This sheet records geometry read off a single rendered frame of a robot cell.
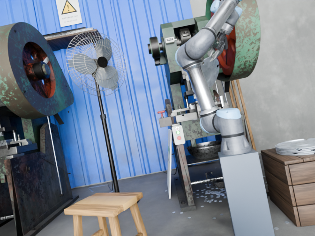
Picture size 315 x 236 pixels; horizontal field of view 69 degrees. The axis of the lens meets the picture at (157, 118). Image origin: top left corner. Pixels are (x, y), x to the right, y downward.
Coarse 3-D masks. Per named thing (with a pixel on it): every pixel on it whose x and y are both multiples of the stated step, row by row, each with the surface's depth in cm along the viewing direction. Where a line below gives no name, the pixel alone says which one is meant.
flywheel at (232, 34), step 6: (210, 18) 225; (234, 30) 180; (228, 36) 193; (234, 36) 183; (228, 42) 198; (234, 42) 192; (228, 48) 202; (234, 48) 193; (222, 54) 221; (228, 54) 204; (234, 54) 181; (222, 60) 222; (228, 60) 207; (234, 60) 183; (222, 66) 217; (228, 66) 209; (228, 72) 203
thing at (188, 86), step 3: (186, 72) 191; (186, 75) 191; (186, 78) 190; (186, 81) 191; (189, 81) 189; (186, 84) 193; (189, 84) 191; (186, 87) 196; (189, 87) 191; (186, 90) 200; (189, 90) 191
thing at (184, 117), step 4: (220, 108) 184; (224, 108) 184; (192, 112) 184; (196, 112) 184; (176, 116) 184; (180, 116) 184; (184, 116) 184; (188, 116) 184; (192, 116) 184; (196, 116) 184; (176, 120) 184; (180, 120) 184; (184, 120) 184; (188, 120) 184
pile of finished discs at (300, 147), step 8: (280, 144) 148; (288, 144) 143; (296, 144) 136; (304, 144) 131; (312, 144) 130; (280, 152) 135; (288, 152) 130; (296, 152) 127; (304, 152) 124; (312, 152) 123
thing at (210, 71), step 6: (204, 60) 154; (216, 60) 162; (204, 66) 157; (210, 66) 162; (216, 66) 166; (204, 72) 161; (210, 72) 166; (216, 72) 170; (210, 78) 169; (216, 78) 174; (210, 84) 173; (192, 90) 162
